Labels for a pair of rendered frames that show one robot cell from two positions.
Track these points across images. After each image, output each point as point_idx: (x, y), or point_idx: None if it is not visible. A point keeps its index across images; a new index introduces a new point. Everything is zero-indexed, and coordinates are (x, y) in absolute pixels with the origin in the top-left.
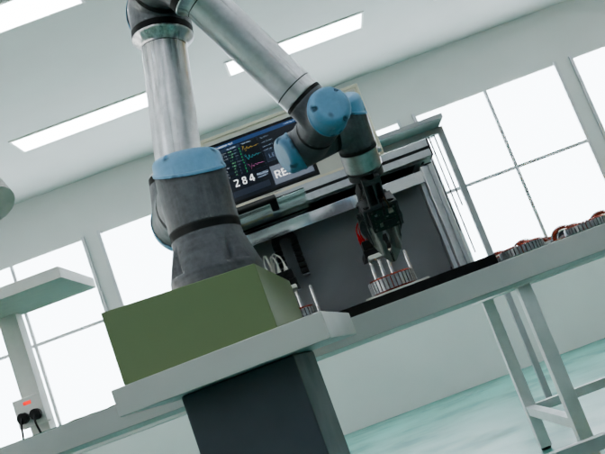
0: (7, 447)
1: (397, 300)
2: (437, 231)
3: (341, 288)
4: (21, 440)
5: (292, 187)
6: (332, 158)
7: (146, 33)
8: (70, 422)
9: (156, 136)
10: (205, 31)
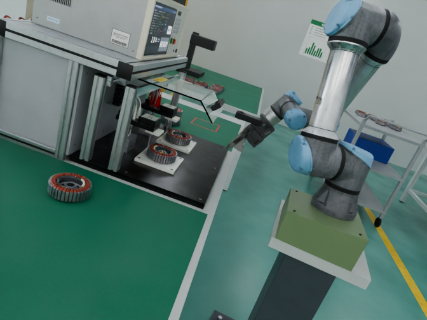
0: (182, 308)
1: (229, 169)
2: (153, 96)
3: (117, 113)
4: (185, 297)
5: (159, 56)
6: (170, 47)
7: (363, 51)
8: (188, 265)
9: (338, 115)
10: (365, 77)
